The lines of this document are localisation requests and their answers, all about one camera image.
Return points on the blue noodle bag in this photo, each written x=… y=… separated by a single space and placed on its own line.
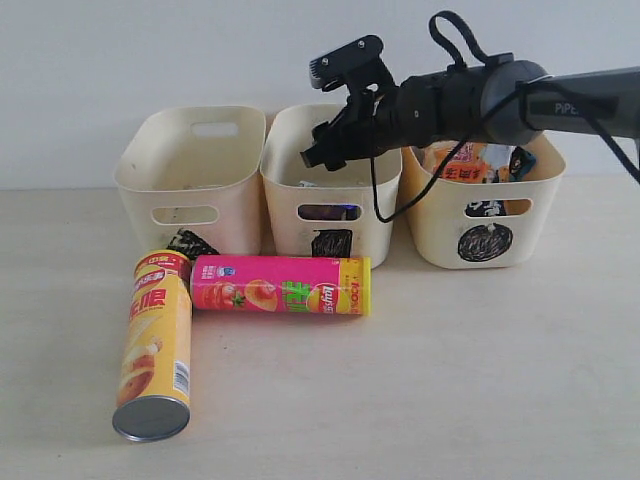
x=521 y=163

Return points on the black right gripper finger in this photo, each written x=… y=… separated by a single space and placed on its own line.
x=318 y=154

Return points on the purple juice carton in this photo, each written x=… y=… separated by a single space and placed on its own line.
x=320 y=212

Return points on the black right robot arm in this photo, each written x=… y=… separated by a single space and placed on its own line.
x=511 y=103

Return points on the orange noodle bag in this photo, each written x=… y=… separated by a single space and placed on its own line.
x=474 y=163

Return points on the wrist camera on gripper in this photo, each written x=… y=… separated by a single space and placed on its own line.
x=356 y=65

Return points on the right cream plastic bin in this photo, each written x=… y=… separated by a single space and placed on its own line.
x=464 y=226

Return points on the middle cream plastic bin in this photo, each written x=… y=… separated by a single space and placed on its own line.
x=282 y=168

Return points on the left cream plastic bin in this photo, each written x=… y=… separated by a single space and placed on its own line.
x=196 y=168

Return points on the white blue milk carton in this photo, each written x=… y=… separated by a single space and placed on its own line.
x=332 y=193

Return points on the cream plastic bin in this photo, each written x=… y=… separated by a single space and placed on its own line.
x=464 y=226
x=196 y=168
x=282 y=168

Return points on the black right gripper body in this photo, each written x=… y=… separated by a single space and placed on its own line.
x=369 y=125

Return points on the pink chips can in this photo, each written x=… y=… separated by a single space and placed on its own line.
x=281 y=284

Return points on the yellow chips can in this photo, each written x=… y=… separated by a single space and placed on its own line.
x=153 y=394

